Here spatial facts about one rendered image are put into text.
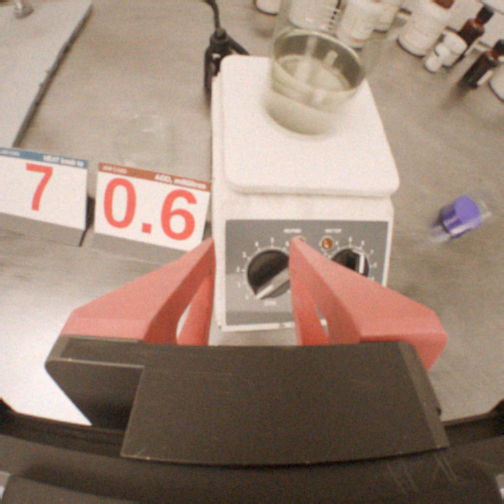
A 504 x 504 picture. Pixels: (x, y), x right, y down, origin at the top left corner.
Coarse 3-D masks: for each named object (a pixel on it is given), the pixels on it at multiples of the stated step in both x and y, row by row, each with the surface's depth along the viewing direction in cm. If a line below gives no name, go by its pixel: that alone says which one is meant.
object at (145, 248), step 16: (208, 192) 22; (96, 208) 23; (96, 224) 23; (96, 240) 23; (112, 240) 23; (128, 240) 24; (144, 240) 24; (160, 240) 24; (128, 256) 23; (144, 256) 23; (160, 256) 24; (176, 256) 24
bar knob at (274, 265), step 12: (264, 252) 19; (276, 252) 19; (252, 264) 19; (264, 264) 19; (276, 264) 19; (288, 264) 18; (252, 276) 19; (264, 276) 19; (276, 276) 18; (288, 276) 18; (252, 288) 19; (264, 288) 18; (276, 288) 18; (288, 288) 20
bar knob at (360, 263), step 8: (336, 256) 20; (344, 256) 20; (352, 256) 19; (360, 256) 19; (344, 264) 20; (352, 264) 19; (360, 264) 19; (368, 264) 21; (360, 272) 19; (368, 272) 21
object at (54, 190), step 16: (0, 160) 21; (16, 160) 21; (0, 176) 21; (16, 176) 22; (32, 176) 22; (48, 176) 22; (64, 176) 22; (80, 176) 22; (0, 192) 22; (16, 192) 22; (32, 192) 22; (48, 192) 22; (64, 192) 22; (80, 192) 22; (16, 208) 23; (32, 208) 23; (48, 208) 23; (64, 208) 23; (80, 208) 23
